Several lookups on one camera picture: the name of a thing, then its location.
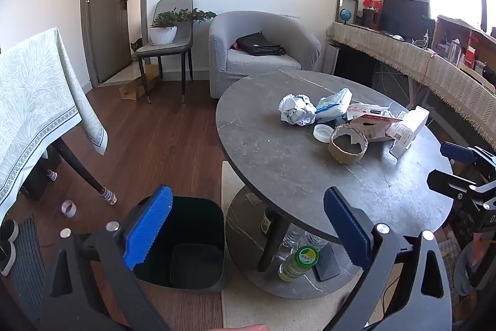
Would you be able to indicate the black shoe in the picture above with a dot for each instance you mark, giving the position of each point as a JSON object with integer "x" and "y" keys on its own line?
{"x": 7, "y": 230}

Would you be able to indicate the black handbag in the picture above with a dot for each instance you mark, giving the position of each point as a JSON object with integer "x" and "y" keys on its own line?
{"x": 257, "y": 43}

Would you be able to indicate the grey fleece garment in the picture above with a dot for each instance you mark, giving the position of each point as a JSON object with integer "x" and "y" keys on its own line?
{"x": 467, "y": 269}

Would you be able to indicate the grey door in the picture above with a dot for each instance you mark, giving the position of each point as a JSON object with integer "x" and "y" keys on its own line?
{"x": 108, "y": 24}

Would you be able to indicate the black monitor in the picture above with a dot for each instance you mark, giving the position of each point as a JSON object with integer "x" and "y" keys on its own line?
{"x": 403, "y": 17}

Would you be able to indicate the open red white carton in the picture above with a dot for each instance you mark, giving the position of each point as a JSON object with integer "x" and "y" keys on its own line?
{"x": 374, "y": 129}

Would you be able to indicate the beige rug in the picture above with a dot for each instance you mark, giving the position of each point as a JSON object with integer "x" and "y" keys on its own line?
{"x": 248, "y": 309}

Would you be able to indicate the brown cardboard tape core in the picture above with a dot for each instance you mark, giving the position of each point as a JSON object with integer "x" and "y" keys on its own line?
{"x": 341, "y": 154}

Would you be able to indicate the dark bottle yellow label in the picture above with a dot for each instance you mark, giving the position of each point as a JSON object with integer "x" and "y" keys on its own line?
{"x": 267, "y": 222}

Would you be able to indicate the grey armchair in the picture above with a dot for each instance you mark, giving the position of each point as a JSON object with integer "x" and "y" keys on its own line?
{"x": 221, "y": 55}

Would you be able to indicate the small blue globe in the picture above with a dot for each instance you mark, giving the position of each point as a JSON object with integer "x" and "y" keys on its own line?
{"x": 346, "y": 15}

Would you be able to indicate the round grey marble coffee table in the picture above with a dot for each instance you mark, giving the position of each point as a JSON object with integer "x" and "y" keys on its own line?
{"x": 294, "y": 168}

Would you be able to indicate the white flat panel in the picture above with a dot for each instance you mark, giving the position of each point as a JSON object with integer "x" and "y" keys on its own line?
{"x": 330, "y": 57}

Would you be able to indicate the white plastic bottle cap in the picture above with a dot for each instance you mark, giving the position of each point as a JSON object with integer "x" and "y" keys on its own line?
{"x": 322, "y": 132}

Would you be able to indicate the potted plant white pot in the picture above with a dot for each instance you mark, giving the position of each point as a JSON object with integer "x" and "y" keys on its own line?
{"x": 162, "y": 34}

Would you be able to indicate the flat white red packet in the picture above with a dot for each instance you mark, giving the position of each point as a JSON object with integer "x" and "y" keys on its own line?
{"x": 368, "y": 109}

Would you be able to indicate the small brown wooden box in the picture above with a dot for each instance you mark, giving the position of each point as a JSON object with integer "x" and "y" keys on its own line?
{"x": 371, "y": 19}

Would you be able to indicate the small red flags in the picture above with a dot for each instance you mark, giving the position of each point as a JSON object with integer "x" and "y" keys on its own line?
{"x": 372, "y": 2}

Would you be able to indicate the flat cardboard box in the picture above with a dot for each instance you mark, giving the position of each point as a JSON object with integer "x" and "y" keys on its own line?
{"x": 133, "y": 88}

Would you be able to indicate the wooden bookcase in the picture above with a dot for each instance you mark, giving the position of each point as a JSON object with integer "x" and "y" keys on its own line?
{"x": 445, "y": 24}

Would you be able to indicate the clear plastic bottle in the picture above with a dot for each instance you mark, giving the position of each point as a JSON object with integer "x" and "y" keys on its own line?
{"x": 294, "y": 236}

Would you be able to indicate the red cloth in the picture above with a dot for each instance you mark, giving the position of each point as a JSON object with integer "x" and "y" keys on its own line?
{"x": 233, "y": 46}

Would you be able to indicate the beige fringed desk runner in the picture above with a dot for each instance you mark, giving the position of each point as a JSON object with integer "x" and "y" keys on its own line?
{"x": 426, "y": 71}

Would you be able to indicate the white paper ball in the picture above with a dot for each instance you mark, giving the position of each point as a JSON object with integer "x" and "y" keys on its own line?
{"x": 296, "y": 110}

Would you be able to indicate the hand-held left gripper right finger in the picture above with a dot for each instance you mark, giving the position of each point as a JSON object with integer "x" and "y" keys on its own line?
{"x": 348, "y": 226}

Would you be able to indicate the pale green patterned tablecloth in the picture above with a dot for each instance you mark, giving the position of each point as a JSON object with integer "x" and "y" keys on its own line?
{"x": 35, "y": 102}

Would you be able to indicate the grey dining chair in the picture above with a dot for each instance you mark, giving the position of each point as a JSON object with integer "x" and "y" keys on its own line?
{"x": 166, "y": 48}

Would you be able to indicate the small tape roll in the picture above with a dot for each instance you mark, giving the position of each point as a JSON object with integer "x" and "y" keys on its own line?
{"x": 69, "y": 208}

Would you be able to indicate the dark plastic waste bin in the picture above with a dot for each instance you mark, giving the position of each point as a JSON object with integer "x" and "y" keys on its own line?
{"x": 201, "y": 222}

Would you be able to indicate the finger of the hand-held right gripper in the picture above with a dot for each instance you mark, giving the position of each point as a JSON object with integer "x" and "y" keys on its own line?
{"x": 449, "y": 181}
{"x": 457, "y": 152}

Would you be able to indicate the blue white tissue packet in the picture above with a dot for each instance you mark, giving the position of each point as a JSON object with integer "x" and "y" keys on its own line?
{"x": 333, "y": 104}

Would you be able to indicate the dark ribbed floor mat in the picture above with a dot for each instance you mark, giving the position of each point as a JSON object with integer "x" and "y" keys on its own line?
{"x": 27, "y": 261}

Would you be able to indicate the black flat phone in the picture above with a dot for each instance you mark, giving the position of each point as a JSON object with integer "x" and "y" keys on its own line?
{"x": 327, "y": 263}

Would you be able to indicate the wooden picture frame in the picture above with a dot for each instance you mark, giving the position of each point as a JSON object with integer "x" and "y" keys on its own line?
{"x": 339, "y": 5}

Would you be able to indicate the dark dining table leg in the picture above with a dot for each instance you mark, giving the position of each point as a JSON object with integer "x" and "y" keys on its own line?
{"x": 77, "y": 164}

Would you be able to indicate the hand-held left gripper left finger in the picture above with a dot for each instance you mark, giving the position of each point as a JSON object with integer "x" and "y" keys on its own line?
{"x": 149, "y": 226}

